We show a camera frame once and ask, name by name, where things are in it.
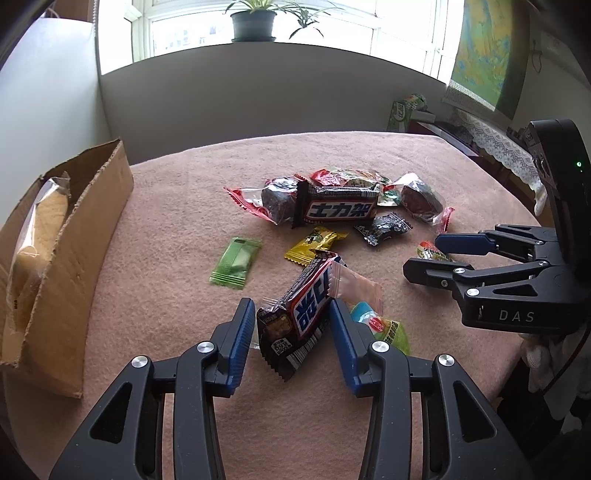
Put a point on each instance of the wall map poster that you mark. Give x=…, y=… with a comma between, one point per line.
x=485, y=55

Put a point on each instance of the small green orange candy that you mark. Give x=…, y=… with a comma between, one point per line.
x=427, y=252

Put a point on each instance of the white framed window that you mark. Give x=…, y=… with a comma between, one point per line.
x=184, y=32

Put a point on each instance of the yellow candy wrapper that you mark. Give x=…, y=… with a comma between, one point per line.
x=314, y=243

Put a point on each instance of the person's right hand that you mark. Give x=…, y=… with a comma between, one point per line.
x=544, y=364

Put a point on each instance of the potted plant in black pot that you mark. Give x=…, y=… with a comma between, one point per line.
x=253, y=25

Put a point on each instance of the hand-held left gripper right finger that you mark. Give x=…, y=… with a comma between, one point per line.
x=344, y=348

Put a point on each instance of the pink tablecloth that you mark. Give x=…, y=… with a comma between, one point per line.
x=184, y=207

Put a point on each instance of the black candy wrapper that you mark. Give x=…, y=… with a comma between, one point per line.
x=385, y=227

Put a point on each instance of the leafy green plant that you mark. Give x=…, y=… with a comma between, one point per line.
x=309, y=16

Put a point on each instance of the white lace cloth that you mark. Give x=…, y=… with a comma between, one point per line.
x=498, y=143

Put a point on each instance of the white refrigerator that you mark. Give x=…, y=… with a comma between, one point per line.
x=55, y=101

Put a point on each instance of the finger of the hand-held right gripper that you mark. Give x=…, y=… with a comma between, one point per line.
x=461, y=243
x=429, y=272

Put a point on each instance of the green candy wrapper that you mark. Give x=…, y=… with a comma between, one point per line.
x=235, y=263

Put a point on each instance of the brown cardboard box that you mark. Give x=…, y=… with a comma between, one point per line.
x=92, y=258

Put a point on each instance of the dark wooden cabinet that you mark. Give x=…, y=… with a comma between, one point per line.
x=443, y=131

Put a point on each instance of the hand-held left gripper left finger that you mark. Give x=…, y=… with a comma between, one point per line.
x=239, y=344

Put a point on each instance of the green blue snack packet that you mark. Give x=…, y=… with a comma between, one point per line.
x=388, y=332

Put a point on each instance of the clear red-edged cake packet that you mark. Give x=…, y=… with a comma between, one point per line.
x=420, y=198
x=274, y=203

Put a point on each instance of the brown box on refrigerator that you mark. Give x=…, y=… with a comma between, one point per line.
x=69, y=10

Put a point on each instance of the green tissue box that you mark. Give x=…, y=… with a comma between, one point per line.
x=404, y=113

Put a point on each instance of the black chocolate bar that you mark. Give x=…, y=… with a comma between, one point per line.
x=339, y=210
x=300, y=318

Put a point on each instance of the red green snack pouch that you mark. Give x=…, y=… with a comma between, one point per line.
x=351, y=177

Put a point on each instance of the clear pink small packet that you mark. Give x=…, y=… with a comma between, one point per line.
x=355, y=286

